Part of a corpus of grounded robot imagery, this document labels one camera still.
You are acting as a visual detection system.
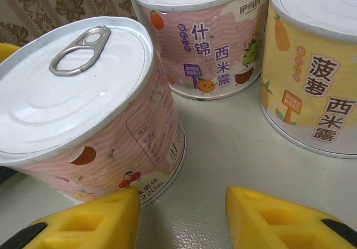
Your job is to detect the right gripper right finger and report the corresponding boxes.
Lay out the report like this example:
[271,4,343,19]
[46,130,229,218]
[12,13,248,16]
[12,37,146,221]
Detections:
[225,185,357,249]

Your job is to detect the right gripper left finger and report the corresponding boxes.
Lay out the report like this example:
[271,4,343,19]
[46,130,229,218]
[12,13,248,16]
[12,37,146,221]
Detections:
[0,186,142,249]

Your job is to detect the pink label can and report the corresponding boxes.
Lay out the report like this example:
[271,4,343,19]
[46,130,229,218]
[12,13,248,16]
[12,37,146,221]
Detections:
[133,0,270,101]
[0,17,187,208]

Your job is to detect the yellow pineapple label can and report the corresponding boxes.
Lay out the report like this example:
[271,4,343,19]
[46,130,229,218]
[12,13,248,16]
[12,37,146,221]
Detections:
[258,0,357,158]

